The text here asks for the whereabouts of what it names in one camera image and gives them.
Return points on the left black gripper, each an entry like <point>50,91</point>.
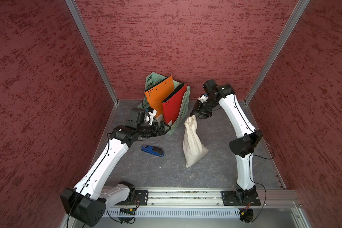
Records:
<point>155,131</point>

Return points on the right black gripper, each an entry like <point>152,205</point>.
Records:
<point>201,111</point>

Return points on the beige drawstring cloth bag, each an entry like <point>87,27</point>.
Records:
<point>193,149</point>

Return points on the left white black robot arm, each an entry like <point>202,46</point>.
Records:
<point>86,202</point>

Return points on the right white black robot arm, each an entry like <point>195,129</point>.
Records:
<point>242,147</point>

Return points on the red folder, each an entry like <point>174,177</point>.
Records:
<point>172,104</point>

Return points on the blue black stapler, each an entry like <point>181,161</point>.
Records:
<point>153,150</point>

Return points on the orange folder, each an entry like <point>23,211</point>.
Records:
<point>157,89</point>

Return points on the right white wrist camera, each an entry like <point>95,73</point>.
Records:
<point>203,98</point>

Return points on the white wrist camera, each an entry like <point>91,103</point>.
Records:
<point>151,115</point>
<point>203,98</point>

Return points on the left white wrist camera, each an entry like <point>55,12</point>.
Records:
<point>151,115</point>

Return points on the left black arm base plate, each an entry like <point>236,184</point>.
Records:
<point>140,198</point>

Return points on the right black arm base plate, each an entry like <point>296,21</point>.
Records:
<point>239,198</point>

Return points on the left aluminium corner post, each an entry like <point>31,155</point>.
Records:
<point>76,15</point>

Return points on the aluminium corner post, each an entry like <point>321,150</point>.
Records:
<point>283,37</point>
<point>76,15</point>

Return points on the right aluminium corner post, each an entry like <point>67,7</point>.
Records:
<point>283,37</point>

